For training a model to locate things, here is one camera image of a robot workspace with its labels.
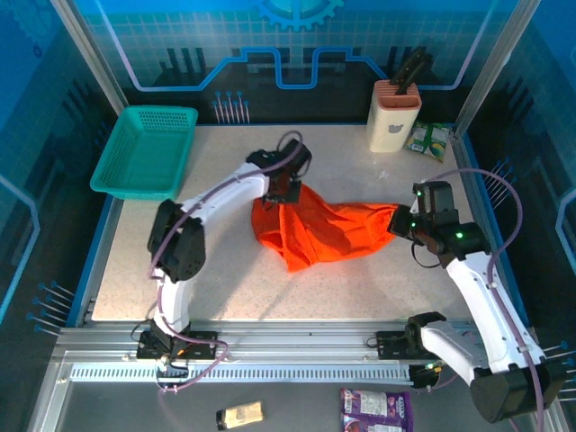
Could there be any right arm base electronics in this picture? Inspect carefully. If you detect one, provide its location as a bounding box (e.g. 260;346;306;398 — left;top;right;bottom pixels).
408;358;451;392

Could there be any teal plastic basket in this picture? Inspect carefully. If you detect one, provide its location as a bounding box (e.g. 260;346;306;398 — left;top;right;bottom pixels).
88;104;199;203

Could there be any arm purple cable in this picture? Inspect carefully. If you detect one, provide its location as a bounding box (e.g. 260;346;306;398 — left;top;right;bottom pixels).
422;166;548;432
146;130;303;397

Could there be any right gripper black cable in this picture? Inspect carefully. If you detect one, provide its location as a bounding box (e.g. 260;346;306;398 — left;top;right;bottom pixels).
411;242;446;270

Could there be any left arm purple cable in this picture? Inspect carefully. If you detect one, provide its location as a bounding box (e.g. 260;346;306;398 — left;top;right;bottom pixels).
146;130;303;397

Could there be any green snack packet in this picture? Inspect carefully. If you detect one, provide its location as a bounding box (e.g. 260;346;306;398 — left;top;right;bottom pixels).
403;120;453;163

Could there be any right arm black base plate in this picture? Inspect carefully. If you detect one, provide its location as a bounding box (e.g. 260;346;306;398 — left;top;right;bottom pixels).
374;329;427;361

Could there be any orange t-shirt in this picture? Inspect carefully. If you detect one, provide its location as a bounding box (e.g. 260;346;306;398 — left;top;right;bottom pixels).
250;182;401;275

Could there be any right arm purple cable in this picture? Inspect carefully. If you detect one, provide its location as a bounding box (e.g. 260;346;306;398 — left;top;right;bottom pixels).
422;166;548;432

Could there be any white slotted cable duct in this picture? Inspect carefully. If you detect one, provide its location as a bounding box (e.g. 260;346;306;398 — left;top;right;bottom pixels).
69;362;415;384

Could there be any beige packet with black cap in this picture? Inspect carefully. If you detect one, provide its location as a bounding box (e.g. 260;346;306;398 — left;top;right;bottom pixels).
214;400;266;431

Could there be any black knife handle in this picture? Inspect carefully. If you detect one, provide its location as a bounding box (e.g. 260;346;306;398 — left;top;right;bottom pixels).
398;52;436;96
389;46;427;89

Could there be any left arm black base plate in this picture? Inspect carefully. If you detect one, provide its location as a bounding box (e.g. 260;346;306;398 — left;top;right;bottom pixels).
136;330;221;361

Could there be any blue table border trim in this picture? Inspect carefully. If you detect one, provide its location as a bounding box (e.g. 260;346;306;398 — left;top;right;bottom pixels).
66;121;521;328

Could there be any purple snack packet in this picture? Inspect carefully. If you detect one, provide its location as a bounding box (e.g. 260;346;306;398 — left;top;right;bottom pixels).
339;388;414;432

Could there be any aluminium frame rail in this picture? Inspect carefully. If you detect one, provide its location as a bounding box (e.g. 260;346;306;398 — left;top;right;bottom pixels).
53;319;482;366

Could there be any aluminium frame post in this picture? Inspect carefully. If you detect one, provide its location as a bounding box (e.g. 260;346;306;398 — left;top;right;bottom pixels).
48;0;131;116
453;0;541;136

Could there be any cream knife block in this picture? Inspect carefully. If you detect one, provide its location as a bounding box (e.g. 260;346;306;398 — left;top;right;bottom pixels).
364;79;423;154

